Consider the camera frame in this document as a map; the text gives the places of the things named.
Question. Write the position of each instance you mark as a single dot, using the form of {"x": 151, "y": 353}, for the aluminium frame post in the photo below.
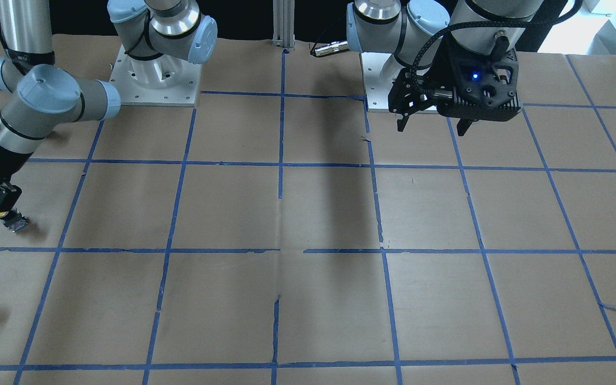
{"x": 283, "y": 13}

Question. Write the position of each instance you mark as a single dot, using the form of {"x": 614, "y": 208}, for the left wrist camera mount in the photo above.
{"x": 484, "y": 87}

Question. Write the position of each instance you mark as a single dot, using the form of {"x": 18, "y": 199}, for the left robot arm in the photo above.
{"x": 413, "y": 32}

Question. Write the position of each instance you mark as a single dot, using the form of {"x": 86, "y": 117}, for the yellow push button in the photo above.
{"x": 14, "y": 220}

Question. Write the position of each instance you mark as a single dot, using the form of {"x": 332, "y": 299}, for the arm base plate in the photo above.
{"x": 379, "y": 72}
{"x": 165, "y": 81}

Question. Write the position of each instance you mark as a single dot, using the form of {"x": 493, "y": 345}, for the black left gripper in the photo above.
{"x": 446, "y": 71}

